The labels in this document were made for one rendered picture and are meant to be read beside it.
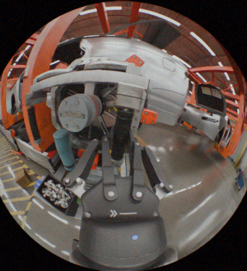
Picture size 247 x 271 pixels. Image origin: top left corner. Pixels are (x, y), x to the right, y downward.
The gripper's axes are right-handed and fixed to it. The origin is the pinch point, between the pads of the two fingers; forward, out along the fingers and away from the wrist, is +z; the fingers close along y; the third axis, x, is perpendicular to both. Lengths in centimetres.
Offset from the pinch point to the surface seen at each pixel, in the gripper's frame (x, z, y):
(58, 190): -26.2, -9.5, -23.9
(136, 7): 240, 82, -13
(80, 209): -38.0, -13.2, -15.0
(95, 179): -66, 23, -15
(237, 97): 181, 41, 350
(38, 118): -5, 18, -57
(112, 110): -8, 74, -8
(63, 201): -26.5, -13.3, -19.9
